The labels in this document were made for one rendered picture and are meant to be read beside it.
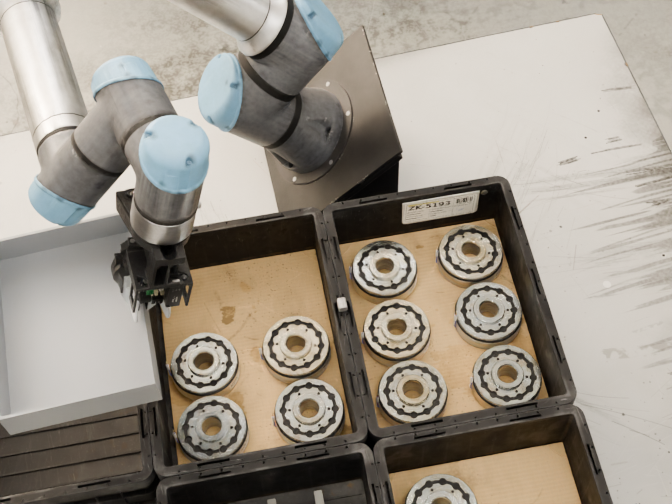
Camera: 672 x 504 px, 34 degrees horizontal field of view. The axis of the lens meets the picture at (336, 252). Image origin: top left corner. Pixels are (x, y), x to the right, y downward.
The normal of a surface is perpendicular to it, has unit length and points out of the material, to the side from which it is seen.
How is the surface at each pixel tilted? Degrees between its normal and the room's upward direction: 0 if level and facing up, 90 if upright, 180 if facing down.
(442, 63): 0
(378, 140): 43
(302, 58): 77
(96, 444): 0
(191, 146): 16
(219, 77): 50
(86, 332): 2
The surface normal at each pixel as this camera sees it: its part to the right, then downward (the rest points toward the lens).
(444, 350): -0.03, -0.52
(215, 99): -0.76, -0.17
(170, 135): 0.23, -0.57
